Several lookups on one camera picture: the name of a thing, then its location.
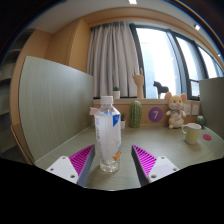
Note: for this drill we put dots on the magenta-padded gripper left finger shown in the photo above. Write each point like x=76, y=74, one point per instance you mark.
x=63, y=166

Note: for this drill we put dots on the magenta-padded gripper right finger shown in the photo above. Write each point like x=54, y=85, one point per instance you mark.
x=161, y=168

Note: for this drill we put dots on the clear plastic water bottle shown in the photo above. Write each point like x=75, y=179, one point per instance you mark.
x=107, y=140

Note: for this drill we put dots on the pale yellow mug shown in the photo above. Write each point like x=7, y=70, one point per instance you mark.
x=193, y=134

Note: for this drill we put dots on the round purple number disc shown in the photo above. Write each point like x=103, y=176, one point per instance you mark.
x=155, y=114

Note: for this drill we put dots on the flat round red coaster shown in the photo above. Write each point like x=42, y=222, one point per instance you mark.
x=207, y=137

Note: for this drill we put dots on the plush mouse toy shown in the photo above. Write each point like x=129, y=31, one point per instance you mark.
x=175, y=111

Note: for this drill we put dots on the tall green cactus ornament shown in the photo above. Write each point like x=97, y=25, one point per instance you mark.
x=135, y=115

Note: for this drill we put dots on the large grey-green desk divider panel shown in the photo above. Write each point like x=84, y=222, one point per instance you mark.
x=53, y=106

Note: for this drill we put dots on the small round green cactus ornament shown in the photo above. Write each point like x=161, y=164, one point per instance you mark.
x=200, y=120

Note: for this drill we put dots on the black horse figurine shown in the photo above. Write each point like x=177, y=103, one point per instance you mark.
x=161, y=88

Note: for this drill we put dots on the small grey-green desk divider panel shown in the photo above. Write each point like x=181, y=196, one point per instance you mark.
x=213, y=103

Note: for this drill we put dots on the potted plant in white pot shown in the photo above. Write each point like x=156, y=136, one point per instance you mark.
x=116, y=94

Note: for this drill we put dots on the wooden hand model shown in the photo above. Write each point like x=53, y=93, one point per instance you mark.
x=139, y=83

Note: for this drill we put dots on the dark-framed window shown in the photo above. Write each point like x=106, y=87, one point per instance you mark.
x=156, y=60

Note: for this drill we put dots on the grey curtain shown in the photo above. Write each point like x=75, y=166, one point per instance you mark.
x=111, y=60

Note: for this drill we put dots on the white wall socket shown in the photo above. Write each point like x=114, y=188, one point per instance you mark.
x=187, y=109
x=195, y=110

